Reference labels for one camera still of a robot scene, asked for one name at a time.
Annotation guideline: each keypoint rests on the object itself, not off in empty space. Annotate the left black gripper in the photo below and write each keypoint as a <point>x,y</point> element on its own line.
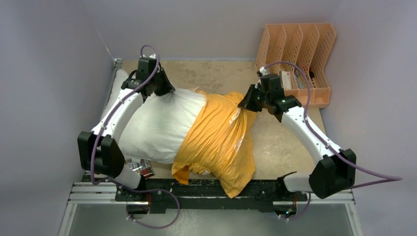
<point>166,87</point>

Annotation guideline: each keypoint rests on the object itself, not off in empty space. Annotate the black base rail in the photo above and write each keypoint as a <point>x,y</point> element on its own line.
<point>164,193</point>

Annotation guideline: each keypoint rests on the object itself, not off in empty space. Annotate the orange Mickey Mouse pillowcase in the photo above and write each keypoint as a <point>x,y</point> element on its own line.
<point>219,142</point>

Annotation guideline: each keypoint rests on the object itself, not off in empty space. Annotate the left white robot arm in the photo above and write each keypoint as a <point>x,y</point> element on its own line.
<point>98,149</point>

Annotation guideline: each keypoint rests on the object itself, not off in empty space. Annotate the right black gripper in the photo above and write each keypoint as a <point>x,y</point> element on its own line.
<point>248,103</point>

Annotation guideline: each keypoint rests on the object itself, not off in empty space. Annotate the peach plastic file organizer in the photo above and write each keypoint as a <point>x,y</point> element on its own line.
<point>303,51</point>

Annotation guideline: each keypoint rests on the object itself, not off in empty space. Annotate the white card box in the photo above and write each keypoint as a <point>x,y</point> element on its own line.
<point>286,80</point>

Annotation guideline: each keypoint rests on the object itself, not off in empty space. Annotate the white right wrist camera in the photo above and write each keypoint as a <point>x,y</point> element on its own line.
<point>262,72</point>

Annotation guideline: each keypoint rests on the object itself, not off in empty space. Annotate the white pillow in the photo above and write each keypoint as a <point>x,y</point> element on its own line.
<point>157,129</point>

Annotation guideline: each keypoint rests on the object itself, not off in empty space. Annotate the aluminium frame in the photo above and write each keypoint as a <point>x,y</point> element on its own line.
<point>345,198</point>

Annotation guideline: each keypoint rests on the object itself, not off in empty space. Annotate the colourful marker pack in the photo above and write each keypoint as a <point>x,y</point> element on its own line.
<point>143,167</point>

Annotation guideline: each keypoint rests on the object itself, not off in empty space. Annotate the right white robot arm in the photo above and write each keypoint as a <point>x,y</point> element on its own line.
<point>334,170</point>

